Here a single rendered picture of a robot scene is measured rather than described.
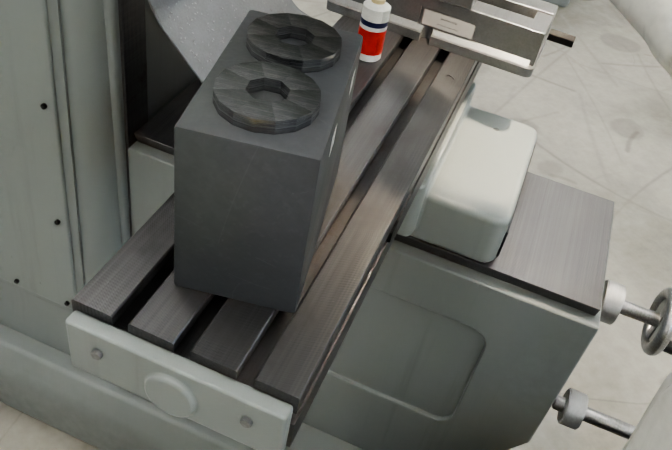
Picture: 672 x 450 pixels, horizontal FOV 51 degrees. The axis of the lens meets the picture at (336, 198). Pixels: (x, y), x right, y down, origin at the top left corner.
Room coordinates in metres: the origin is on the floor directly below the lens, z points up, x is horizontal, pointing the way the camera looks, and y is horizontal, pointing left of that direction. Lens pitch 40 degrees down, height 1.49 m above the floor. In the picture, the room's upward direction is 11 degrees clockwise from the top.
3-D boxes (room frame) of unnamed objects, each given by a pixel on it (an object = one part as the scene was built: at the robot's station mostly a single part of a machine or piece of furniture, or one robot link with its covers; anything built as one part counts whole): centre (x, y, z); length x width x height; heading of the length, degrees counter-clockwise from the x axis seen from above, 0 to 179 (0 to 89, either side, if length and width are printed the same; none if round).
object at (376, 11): (0.95, 0.00, 1.02); 0.04 x 0.04 x 0.11
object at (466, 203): (0.96, -0.04, 0.83); 0.50 x 0.35 x 0.12; 76
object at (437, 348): (0.95, -0.07, 0.47); 0.80 x 0.30 x 0.60; 76
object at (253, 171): (0.55, 0.07, 1.07); 0.22 x 0.12 x 0.20; 177
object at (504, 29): (1.10, -0.11, 1.02); 0.35 x 0.15 x 0.11; 74
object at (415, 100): (0.95, -0.04, 0.93); 1.24 x 0.23 x 0.08; 166
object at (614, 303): (0.83, -0.52, 0.67); 0.16 x 0.12 x 0.12; 76
